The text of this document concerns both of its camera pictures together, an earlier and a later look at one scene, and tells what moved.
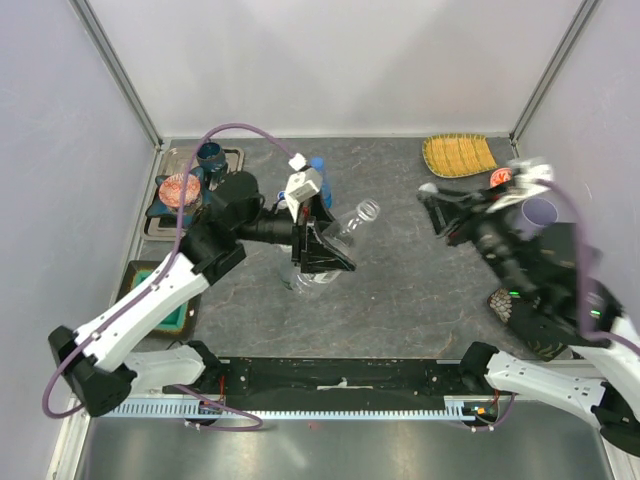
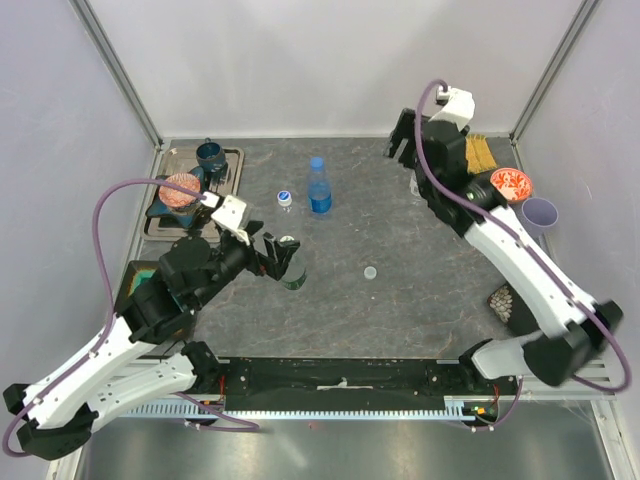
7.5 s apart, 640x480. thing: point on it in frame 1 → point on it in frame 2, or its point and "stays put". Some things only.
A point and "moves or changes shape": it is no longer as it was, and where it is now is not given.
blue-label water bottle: (318, 164) stays put
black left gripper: (309, 249) → (279, 253)
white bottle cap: (428, 186) moves or changes shape
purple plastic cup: (537, 214) stays put
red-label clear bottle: (345, 231) → (413, 187)
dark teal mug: (211, 156) stays put
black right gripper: (447, 207) → (405, 129)
